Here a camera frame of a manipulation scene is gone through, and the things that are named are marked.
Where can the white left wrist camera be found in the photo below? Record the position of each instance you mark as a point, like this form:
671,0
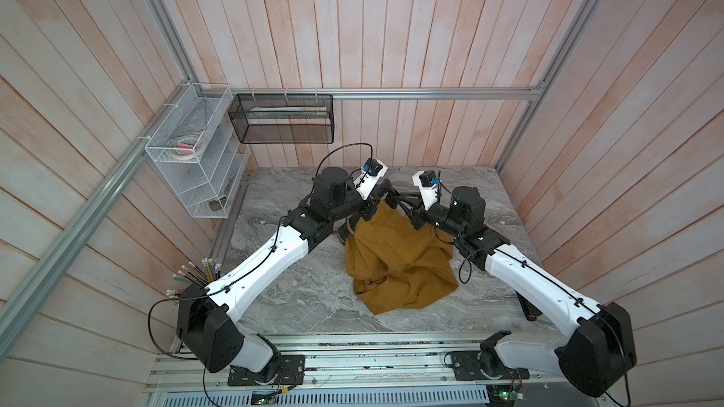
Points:
372,172

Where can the aluminium frame rails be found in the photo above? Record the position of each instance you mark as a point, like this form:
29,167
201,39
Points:
424,81

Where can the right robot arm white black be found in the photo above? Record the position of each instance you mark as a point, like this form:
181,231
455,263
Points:
595,348

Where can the aluminium base platform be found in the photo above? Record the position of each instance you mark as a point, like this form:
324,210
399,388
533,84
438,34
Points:
388,369

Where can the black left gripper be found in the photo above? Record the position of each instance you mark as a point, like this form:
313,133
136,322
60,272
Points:
370,204

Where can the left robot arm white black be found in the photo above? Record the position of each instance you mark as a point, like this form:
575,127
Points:
208,317

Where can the mustard yellow trousers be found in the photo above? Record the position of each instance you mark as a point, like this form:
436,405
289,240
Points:
394,266

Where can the black leather belt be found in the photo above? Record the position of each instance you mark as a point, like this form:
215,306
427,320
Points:
408,203

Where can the black wire mesh basket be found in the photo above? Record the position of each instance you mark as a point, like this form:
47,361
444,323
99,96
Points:
283,118

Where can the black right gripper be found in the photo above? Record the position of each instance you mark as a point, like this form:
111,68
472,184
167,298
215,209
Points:
419,218

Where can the white wire mesh shelf rack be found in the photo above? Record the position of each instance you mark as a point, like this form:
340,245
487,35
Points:
206,186

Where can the black stapler on table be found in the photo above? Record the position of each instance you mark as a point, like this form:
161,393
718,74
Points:
530,311

